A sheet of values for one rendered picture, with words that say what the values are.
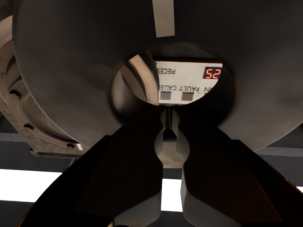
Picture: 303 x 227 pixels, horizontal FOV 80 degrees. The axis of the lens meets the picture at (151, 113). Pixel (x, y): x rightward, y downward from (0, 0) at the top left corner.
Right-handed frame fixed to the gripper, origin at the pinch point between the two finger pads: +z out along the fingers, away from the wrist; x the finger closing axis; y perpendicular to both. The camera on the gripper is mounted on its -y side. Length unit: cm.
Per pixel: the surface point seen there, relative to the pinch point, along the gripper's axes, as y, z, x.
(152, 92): 14.1, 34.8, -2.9
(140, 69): 7.2, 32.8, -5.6
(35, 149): 65, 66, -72
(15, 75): 8.3, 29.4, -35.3
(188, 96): 22, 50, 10
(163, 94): 22, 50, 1
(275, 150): 344, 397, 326
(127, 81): 10.0, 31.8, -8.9
